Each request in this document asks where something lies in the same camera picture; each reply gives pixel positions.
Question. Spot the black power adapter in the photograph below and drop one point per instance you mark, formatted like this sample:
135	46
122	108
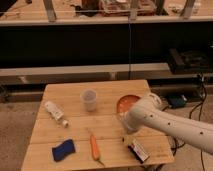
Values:
176	101

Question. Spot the orange ceramic plate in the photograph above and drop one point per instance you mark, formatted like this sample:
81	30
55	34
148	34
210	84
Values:
126	102

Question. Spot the wooden table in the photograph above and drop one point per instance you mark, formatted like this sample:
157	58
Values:
102	122

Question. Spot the orange chili pepper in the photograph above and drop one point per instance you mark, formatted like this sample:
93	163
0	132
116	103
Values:
95	149

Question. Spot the translucent plastic cup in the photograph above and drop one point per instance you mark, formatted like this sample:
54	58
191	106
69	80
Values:
89	98

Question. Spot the clear plastic bottle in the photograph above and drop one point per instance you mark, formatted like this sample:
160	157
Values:
56	113

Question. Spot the black rectangular box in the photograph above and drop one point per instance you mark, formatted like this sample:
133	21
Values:
136	148

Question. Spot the black box on shelf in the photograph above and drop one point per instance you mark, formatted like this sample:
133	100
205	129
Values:
190	62

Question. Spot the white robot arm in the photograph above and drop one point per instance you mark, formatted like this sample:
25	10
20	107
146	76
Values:
146	112

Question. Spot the blue sponge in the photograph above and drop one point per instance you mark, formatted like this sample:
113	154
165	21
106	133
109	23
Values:
63	150

